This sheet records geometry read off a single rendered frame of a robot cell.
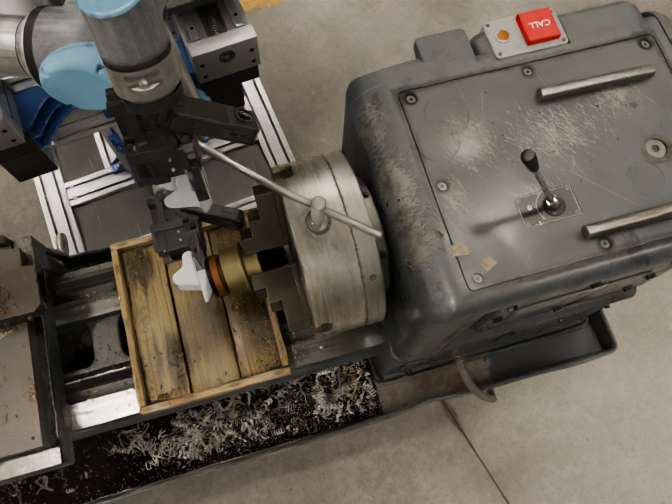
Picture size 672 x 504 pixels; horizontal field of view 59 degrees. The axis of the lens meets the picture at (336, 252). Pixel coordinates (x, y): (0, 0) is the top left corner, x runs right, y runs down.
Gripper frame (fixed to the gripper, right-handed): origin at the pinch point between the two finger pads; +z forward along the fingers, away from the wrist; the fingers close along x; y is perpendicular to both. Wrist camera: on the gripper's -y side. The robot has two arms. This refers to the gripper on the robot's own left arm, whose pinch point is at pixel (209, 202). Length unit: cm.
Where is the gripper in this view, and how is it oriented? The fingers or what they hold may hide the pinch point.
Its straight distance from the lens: 85.6
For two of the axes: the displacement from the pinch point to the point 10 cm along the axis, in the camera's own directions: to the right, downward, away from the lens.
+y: -9.6, 2.5, -1.1
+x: 2.7, 7.4, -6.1
